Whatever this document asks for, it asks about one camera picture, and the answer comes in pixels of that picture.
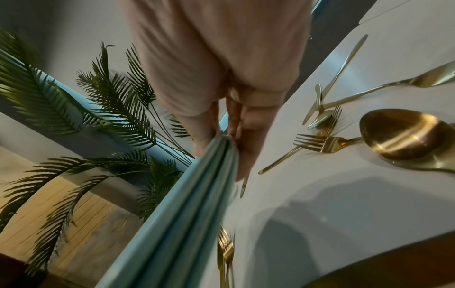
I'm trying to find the person's right hand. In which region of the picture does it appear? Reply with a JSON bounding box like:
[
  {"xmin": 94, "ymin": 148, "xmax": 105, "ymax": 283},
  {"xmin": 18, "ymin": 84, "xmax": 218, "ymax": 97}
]
[{"xmin": 120, "ymin": 0, "xmax": 315, "ymax": 182}]

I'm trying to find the gold fork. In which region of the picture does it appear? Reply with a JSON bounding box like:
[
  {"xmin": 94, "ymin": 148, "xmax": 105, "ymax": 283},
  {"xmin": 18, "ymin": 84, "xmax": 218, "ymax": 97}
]
[
  {"xmin": 258, "ymin": 106, "xmax": 343, "ymax": 175},
  {"xmin": 293, "ymin": 133, "xmax": 363, "ymax": 154},
  {"xmin": 222, "ymin": 229, "xmax": 236, "ymax": 288},
  {"xmin": 216, "ymin": 224, "xmax": 229, "ymax": 288}
]

